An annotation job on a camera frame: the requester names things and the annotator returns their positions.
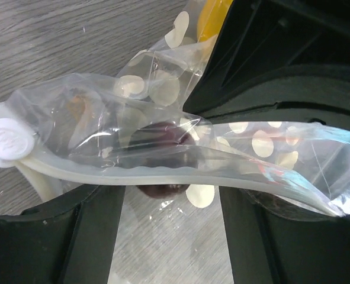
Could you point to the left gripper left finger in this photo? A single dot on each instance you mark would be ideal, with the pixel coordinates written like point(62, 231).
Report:
point(69, 239)

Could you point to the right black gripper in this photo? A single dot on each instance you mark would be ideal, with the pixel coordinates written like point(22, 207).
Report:
point(279, 61)

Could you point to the clear zip top bag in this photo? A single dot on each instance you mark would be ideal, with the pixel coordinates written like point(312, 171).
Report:
point(74, 130)

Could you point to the small dark purple fake fruit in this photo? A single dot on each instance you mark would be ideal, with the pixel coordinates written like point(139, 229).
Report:
point(157, 143)

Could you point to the yellow green fake mango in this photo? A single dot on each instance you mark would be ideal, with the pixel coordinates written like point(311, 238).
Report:
point(211, 18)

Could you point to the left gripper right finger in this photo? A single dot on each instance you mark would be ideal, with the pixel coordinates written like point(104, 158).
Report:
point(265, 248)

